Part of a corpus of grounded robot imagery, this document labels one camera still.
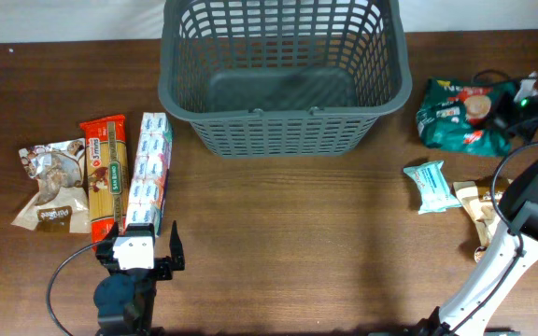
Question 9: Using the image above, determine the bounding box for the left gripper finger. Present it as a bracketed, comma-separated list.
[169, 220, 184, 259]
[101, 222, 119, 248]

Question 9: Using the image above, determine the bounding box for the Kleenex tissue multipack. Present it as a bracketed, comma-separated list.
[124, 113, 173, 235]

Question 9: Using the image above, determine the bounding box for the brown white pastry bag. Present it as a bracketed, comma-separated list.
[12, 138, 91, 234]

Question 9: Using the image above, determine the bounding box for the green coffee bag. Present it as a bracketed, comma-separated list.
[416, 77, 517, 157]

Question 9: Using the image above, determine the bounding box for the beige snack bag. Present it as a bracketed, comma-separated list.
[452, 176, 512, 262]

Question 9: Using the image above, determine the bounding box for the orange spaghetti packet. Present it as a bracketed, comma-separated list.
[79, 115, 130, 243]

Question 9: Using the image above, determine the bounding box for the light teal snack packet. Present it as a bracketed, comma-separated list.
[403, 161, 461, 215]

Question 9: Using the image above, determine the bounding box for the grey plastic basket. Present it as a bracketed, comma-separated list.
[158, 0, 412, 158]

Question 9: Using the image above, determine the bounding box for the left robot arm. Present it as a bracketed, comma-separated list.
[93, 223, 186, 335]

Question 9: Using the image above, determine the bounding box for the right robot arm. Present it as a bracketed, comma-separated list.
[408, 74, 538, 335]

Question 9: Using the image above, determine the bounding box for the left black cable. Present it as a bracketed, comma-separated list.
[46, 238, 111, 336]

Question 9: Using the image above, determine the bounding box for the black cable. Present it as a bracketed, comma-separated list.
[450, 68, 538, 333]
[46, 238, 111, 336]

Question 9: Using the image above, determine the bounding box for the right black cable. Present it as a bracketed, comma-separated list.
[450, 68, 538, 333]

